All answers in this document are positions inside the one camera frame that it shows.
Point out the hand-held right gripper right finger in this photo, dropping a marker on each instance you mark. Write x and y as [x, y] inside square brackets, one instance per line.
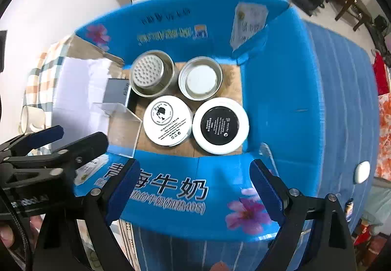
[268, 194]

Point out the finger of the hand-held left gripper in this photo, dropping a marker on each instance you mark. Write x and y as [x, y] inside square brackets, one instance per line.
[42, 136]
[85, 147]

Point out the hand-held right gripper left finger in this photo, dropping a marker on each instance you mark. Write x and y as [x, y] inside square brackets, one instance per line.
[122, 194]

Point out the clear plastic box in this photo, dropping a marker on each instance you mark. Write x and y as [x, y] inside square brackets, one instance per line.
[122, 130]

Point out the white charger plug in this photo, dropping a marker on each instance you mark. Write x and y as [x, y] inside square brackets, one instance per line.
[116, 92]

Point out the white jar with printed lid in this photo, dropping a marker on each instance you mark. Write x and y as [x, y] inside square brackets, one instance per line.
[166, 121]

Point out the white jar with black lid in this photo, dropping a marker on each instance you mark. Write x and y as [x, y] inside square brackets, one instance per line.
[220, 124]

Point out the perforated metal tin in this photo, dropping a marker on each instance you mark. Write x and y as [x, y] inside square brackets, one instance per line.
[149, 70]

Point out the blue cardboard box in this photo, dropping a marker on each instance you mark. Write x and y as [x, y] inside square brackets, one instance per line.
[275, 90]

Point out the metal tin lid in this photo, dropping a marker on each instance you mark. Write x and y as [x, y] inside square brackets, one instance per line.
[200, 78]

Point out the person's left hand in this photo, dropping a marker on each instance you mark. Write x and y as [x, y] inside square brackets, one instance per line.
[6, 237]

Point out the white mug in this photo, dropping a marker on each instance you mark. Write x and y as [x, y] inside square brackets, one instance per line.
[32, 119]

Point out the plaid table cloth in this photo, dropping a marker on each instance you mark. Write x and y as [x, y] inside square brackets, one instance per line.
[39, 75]

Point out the white earbud case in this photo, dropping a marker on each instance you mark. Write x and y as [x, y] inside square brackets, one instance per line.
[362, 171]

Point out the pile of colourful clothes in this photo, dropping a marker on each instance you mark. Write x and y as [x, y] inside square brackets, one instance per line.
[372, 228]

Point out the orange floral cloth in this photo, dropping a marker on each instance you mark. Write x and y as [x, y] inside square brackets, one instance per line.
[385, 136]

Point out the red cloth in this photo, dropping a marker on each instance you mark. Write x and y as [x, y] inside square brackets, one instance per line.
[380, 75]

